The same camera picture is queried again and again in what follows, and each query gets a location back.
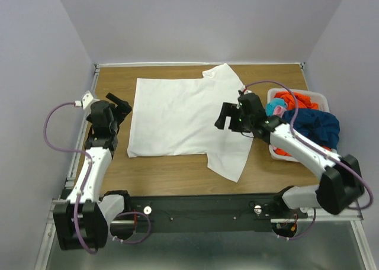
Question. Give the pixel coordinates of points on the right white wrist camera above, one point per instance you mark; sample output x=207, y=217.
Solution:
x=243, y=91

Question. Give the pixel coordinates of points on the teal t shirt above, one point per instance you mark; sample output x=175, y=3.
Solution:
x=272, y=104

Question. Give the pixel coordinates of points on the orange t shirt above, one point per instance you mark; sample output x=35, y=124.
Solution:
x=303, y=101

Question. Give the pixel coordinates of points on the navy blue t shirt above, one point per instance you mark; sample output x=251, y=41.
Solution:
x=321, y=127

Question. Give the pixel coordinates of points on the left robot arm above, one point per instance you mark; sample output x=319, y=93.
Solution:
x=83, y=220

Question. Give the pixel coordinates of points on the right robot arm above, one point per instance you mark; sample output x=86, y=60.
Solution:
x=340, y=183

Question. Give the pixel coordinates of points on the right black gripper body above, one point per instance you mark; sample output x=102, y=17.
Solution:
x=247, y=122

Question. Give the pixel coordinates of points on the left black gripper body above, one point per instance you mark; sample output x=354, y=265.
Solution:
x=121, y=111

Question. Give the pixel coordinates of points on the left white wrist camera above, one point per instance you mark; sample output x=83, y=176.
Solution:
x=87, y=99

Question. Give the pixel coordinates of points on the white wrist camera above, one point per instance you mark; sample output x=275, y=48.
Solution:
x=243, y=91
x=87, y=99

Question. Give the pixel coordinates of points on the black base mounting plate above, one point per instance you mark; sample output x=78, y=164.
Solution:
x=203, y=213

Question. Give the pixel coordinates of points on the pink t shirt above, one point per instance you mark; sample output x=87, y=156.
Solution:
x=279, y=111

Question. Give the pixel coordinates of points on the white t shirt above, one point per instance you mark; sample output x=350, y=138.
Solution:
x=176, y=117

